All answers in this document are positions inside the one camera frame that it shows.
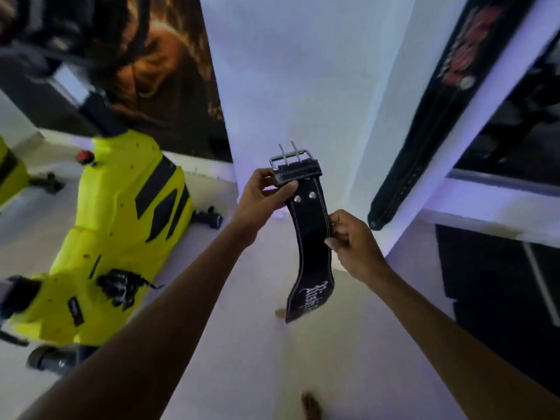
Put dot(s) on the person's right hand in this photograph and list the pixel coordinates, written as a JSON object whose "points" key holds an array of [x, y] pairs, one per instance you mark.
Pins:
{"points": [[354, 249]]}

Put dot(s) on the person's left hand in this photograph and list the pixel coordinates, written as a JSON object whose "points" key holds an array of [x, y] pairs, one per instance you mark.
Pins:
{"points": [[254, 204]]}

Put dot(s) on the person's left thumb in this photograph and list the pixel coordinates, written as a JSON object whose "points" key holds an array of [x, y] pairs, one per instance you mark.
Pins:
{"points": [[280, 197]]}

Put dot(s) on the person's right fingers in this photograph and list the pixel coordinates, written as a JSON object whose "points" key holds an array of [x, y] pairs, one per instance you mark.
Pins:
{"points": [[336, 231]]}

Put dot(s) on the black leather weightlifting belt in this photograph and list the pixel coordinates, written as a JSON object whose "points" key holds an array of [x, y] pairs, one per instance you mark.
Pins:
{"points": [[306, 231]]}

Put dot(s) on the person's left forearm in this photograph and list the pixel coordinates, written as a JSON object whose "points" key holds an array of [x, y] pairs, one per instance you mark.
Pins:
{"points": [[144, 332]]}

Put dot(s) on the person's right forearm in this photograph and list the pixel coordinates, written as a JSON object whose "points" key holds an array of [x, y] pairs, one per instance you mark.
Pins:
{"points": [[450, 345]]}

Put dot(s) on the black belt with red print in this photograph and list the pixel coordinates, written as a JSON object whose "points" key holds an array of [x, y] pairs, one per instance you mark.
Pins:
{"points": [[442, 104]]}

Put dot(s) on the black floor mat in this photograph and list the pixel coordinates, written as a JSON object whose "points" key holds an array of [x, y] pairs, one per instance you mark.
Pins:
{"points": [[498, 297]]}

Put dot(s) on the yellow exercise bike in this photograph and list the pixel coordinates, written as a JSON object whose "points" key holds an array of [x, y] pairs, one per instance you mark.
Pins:
{"points": [[109, 240]]}

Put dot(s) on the person's foot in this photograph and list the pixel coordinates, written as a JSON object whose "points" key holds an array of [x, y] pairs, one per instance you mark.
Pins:
{"points": [[310, 407]]}

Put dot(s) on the yellow exercise machine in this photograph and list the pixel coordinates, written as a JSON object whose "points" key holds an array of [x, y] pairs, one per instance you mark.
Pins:
{"points": [[13, 174]]}

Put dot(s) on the dark wall poster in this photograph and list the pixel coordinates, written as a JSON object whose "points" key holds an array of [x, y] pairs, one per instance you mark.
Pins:
{"points": [[131, 69]]}

